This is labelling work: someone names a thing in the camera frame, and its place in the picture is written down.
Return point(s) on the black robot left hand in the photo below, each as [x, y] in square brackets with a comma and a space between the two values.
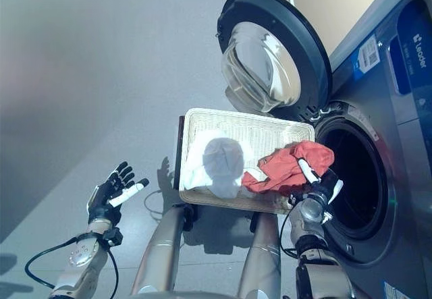
[101, 201]

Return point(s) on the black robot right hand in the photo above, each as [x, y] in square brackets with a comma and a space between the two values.
[325, 184]

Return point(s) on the orange-red garment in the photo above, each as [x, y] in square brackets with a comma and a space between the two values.
[287, 170]

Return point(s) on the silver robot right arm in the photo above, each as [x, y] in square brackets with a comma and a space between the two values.
[317, 265]

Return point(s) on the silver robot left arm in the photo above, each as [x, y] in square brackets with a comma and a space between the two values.
[84, 255]

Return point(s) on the grey front-load washing machine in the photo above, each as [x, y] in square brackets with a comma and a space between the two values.
[388, 143]

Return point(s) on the round glass washing machine door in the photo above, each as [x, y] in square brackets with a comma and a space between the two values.
[303, 49]

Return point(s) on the silver robot left leg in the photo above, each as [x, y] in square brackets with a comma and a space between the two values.
[162, 245]

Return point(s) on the silver robot leg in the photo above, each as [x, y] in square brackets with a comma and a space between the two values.
[162, 245]
[263, 258]

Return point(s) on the silver robot right leg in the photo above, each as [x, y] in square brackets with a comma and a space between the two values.
[263, 258]

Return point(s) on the cream wicker laundry basket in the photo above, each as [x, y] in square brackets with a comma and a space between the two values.
[243, 127]

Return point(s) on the white garment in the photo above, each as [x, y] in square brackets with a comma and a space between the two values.
[219, 164]

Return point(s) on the blue energy label sticker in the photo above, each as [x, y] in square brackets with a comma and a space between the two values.
[395, 290]

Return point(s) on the grey robot torso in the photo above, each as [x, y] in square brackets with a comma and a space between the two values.
[189, 295]

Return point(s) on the blue white barcode sticker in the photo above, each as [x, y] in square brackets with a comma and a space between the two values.
[366, 54]

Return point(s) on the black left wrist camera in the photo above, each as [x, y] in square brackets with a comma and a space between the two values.
[114, 236]

